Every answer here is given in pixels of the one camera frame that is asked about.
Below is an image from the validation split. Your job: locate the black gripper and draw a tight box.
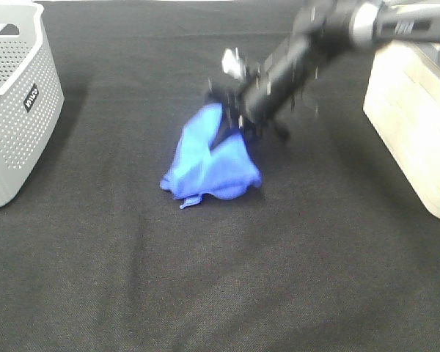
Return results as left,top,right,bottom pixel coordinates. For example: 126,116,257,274
211,36,319,150

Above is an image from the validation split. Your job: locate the blue microfiber towel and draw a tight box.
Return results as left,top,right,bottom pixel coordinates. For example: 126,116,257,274
159,103,262,209

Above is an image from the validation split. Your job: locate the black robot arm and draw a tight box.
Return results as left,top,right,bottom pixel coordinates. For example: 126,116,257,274
207,1,440,148

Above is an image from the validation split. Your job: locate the black table cloth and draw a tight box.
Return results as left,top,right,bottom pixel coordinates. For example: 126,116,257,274
0,1,440,351

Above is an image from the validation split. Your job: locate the white plastic storage bin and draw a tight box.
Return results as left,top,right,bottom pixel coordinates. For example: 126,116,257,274
363,41,440,219

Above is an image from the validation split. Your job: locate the grey perforated plastic basket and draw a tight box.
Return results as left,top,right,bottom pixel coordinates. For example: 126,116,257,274
0,1,65,208

